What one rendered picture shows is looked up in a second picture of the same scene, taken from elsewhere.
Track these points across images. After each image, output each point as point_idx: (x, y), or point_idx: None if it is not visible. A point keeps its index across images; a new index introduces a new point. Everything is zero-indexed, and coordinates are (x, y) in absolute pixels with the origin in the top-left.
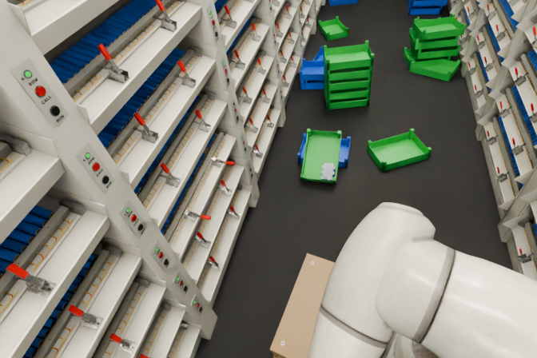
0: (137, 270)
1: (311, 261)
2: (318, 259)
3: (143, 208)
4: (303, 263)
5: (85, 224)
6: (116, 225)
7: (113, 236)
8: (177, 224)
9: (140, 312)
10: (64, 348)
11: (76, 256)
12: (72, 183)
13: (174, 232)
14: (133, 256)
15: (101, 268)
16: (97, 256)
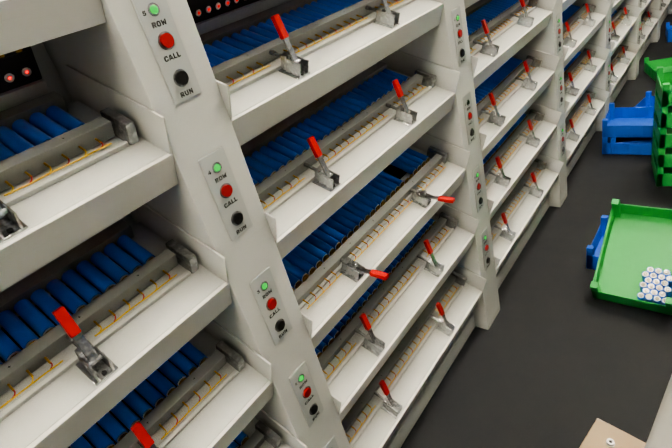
0: (217, 310)
1: (607, 439)
2: (627, 438)
3: (251, 185)
4: (585, 437)
5: (128, 156)
6: (186, 184)
7: (185, 219)
8: (324, 278)
9: (210, 412)
10: (27, 395)
11: (86, 197)
12: (118, 60)
13: (315, 290)
14: (214, 277)
15: (151, 279)
16: (152, 258)
